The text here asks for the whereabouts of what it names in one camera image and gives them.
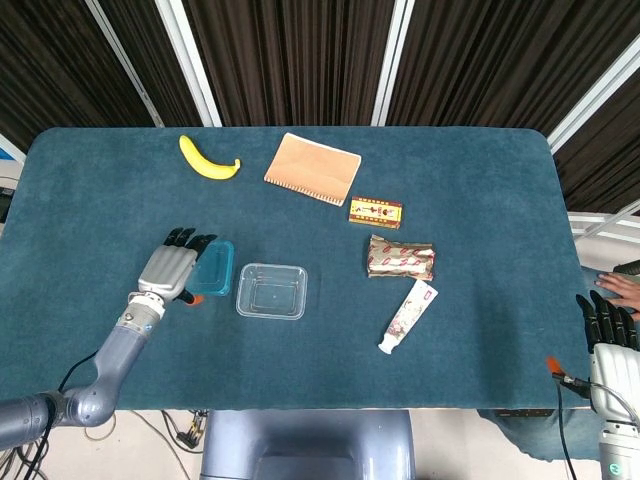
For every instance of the dark brown curtain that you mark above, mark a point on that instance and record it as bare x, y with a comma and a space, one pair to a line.
300, 60

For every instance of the white metal frame post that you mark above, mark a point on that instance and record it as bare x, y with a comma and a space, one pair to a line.
392, 65
191, 65
600, 95

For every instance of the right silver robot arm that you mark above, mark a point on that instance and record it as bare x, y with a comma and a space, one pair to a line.
620, 450

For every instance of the black plug on floor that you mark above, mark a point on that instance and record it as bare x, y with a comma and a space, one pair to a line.
190, 437

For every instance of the gold red foil packet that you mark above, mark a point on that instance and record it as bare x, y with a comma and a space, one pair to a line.
400, 257

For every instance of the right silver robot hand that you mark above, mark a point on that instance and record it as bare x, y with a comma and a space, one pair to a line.
617, 380

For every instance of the tan spiral notebook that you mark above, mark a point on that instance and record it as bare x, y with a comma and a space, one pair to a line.
312, 167

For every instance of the blue-grey robot torso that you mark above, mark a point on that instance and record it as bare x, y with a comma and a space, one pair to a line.
310, 445

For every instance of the white metal frame rail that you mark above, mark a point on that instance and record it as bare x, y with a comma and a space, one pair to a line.
590, 218

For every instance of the teal table cloth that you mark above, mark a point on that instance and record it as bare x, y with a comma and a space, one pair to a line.
450, 325

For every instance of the yellow red small carton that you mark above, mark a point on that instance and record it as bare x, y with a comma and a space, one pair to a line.
375, 212

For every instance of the thin grey frame post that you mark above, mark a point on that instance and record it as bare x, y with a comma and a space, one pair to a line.
125, 65

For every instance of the yellow banana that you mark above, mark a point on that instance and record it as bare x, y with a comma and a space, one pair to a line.
207, 167

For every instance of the teal-rimmed clear plastic container lid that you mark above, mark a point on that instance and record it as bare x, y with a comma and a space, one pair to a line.
215, 270

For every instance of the white toothpaste tube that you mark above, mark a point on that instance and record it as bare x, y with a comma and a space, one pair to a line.
407, 317

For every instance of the clear plastic container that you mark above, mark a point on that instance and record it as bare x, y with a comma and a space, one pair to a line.
272, 292

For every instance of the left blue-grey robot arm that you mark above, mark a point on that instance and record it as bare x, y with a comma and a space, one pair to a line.
122, 350

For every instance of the bystander bare hand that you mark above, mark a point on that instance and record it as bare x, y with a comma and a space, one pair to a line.
625, 290

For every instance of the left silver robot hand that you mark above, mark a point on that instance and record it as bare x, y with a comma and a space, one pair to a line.
165, 272

